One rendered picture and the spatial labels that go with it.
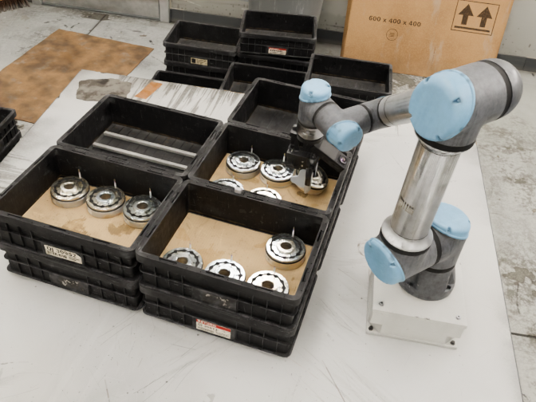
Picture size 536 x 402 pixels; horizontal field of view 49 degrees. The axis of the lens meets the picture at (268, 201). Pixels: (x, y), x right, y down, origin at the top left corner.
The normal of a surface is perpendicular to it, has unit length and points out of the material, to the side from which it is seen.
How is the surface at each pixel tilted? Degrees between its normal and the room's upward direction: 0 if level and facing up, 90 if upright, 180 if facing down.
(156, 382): 0
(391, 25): 76
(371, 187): 0
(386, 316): 90
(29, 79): 0
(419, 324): 90
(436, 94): 83
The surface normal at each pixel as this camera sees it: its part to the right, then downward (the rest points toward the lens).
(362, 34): -0.12, 0.43
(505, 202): 0.07, -0.75
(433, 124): -0.82, 0.22
